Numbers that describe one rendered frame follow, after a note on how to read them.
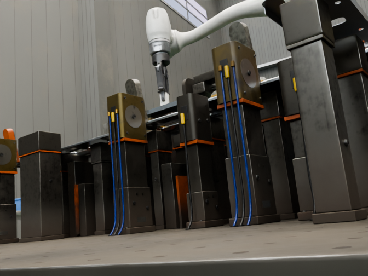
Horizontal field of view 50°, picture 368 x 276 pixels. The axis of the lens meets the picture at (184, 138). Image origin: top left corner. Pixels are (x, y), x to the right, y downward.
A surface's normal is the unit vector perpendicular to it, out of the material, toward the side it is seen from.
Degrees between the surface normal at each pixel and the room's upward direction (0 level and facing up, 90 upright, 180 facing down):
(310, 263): 90
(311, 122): 90
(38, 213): 90
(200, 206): 90
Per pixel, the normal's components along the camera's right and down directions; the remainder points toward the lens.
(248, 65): 0.78, -0.20
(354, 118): -0.62, -0.10
